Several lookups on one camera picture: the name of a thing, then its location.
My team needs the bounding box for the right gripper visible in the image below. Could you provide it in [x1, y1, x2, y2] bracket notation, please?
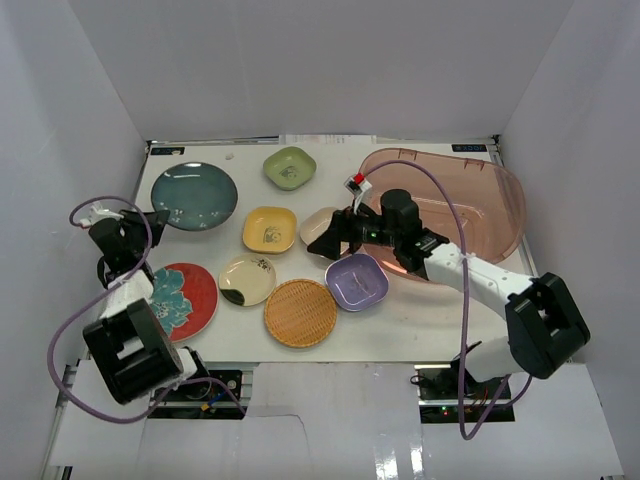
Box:
[307, 199, 400, 261]

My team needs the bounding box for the teal round ceramic plate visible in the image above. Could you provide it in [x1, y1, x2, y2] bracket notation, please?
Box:
[150, 162, 238, 231]

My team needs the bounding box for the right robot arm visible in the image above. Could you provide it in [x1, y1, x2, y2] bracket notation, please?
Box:
[307, 189, 591, 399]

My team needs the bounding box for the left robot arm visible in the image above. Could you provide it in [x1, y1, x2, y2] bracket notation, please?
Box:
[80, 204, 212, 405]

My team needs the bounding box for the pink translucent plastic bin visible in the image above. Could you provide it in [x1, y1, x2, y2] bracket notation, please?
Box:
[360, 148, 527, 264]

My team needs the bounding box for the cream square panda dish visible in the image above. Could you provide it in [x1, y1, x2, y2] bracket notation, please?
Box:
[299, 207, 336, 246]

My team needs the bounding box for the purple square panda dish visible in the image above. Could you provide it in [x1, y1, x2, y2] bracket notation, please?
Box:
[325, 254, 389, 312]

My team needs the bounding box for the yellow square panda dish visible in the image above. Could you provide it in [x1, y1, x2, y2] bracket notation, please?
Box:
[242, 206, 297, 254]

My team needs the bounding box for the green square panda dish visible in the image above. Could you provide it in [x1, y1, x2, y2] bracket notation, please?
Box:
[263, 146, 317, 191]

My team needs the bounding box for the red floral round plate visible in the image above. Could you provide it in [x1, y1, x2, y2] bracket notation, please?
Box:
[149, 263, 219, 343]

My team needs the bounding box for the woven bamboo round tray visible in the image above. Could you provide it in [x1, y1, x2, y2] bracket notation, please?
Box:
[264, 279, 337, 349]

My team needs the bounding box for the cream round floral plate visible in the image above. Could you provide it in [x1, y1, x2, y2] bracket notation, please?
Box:
[218, 253, 277, 307]

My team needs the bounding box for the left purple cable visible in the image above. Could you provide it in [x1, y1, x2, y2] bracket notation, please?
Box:
[47, 196, 247, 425]

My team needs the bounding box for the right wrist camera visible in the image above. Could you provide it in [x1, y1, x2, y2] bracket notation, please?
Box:
[344, 173, 372, 213]

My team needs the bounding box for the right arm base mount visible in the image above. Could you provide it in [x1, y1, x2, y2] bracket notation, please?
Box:
[410, 342, 516, 424]

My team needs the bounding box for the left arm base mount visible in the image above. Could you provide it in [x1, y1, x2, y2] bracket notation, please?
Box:
[149, 369, 252, 420]

